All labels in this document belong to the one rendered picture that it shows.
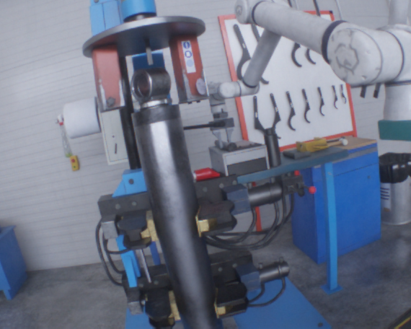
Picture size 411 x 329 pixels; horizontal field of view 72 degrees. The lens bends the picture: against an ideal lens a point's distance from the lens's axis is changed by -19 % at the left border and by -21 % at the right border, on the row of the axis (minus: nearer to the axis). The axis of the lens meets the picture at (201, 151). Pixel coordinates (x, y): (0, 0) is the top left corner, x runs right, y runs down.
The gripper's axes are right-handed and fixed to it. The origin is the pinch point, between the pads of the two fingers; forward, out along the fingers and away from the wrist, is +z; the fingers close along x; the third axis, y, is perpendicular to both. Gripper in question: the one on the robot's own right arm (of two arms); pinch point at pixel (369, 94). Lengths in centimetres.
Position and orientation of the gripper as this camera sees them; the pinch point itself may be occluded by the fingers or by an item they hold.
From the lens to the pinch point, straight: 177.3
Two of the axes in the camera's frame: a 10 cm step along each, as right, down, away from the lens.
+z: -1.1, 9.0, 4.2
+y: 4.5, 4.2, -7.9
